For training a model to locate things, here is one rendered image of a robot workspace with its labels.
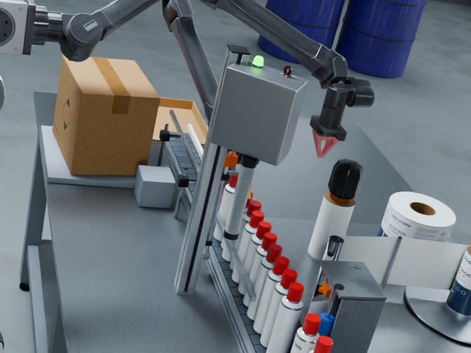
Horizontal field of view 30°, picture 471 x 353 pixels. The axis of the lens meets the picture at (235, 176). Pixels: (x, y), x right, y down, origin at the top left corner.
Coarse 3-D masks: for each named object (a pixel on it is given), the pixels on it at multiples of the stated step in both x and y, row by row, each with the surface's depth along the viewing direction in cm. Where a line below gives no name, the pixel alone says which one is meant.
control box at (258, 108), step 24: (240, 72) 194; (264, 72) 197; (240, 96) 196; (264, 96) 194; (288, 96) 192; (216, 120) 200; (240, 120) 198; (264, 120) 196; (288, 120) 194; (216, 144) 203; (240, 144) 200; (264, 144) 198; (288, 144) 202
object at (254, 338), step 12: (180, 144) 296; (192, 144) 298; (180, 156) 288; (180, 168) 281; (192, 168) 282; (192, 192) 267; (216, 240) 245; (216, 252) 239; (228, 264) 235; (228, 276) 230; (240, 300) 221; (240, 312) 217; (252, 324) 214; (252, 336) 209
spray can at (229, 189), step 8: (232, 176) 237; (232, 184) 238; (224, 192) 239; (232, 192) 238; (224, 200) 240; (224, 208) 240; (224, 216) 241; (216, 224) 244; (224, 224) 242; (216, 232) 244
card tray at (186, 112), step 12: (168, 108) 334; (180, 108) 336; (192, 108) 336; (156, 120) 321; (168, 120) 323; (180, 120) 325; (192, 120) 328; (156, 132) 312; (204, 132) 318; (204, 144) 312
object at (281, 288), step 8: (288, 272) 199; (296, 272) 199; (288, 280) 198; (280, 288) 199; (288, 288) 199; (272, 296) 202; (280, 296) 199; (272, 304) 201; (272, 312) 202; (272, 320) 202; (264, 328) 205; (272, 328) 203; (264, 336) 205; (264, 344) 205
